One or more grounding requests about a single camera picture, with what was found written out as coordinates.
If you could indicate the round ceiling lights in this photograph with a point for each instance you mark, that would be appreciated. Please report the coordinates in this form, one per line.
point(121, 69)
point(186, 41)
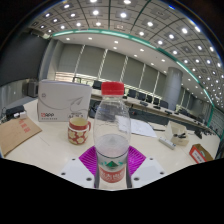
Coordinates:
point(123, 15)

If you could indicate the clear red-capped water bottle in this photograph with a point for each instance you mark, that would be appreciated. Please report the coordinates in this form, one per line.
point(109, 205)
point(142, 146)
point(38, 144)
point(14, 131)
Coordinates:
point(112, 146)

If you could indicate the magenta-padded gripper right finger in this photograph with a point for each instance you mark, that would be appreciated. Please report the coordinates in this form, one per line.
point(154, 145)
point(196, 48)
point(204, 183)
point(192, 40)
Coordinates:
point(146, 172)

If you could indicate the shallow red-sided cardboard box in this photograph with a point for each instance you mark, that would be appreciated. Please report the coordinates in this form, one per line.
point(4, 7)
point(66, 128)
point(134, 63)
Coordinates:
point(199, 155)

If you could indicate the grey box-shaped machine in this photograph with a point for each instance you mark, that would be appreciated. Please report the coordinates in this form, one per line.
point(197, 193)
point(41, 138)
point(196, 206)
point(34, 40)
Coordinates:
point(32, 88)

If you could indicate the white power strip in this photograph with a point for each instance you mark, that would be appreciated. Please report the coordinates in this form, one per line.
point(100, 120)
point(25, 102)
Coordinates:
point(166, 142)

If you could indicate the row of black chairs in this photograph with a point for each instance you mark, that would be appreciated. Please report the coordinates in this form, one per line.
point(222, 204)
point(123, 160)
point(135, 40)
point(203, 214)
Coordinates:
point(146, 98)

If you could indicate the brown paper envelope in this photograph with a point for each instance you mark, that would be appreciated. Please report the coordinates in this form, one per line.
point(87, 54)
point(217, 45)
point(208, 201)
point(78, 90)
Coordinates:
point(16, 135)

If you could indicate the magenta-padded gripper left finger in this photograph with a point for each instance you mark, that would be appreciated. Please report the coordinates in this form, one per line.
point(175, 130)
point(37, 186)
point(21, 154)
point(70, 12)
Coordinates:
point(77, 173)

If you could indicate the white paper ream box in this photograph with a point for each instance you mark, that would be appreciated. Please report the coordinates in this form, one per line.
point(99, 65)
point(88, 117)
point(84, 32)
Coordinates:
point(61, 100)

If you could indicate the red floral ceramic mug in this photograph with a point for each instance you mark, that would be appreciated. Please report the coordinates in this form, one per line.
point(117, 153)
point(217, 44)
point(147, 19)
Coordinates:
point(77, 133)

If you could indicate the white printed paper sheet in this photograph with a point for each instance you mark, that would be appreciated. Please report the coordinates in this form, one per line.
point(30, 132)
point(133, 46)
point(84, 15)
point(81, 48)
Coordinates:
point(143, 128)

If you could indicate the small black device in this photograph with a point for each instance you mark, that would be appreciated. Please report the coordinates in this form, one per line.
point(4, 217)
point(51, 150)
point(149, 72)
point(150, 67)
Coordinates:
point(14, 112)

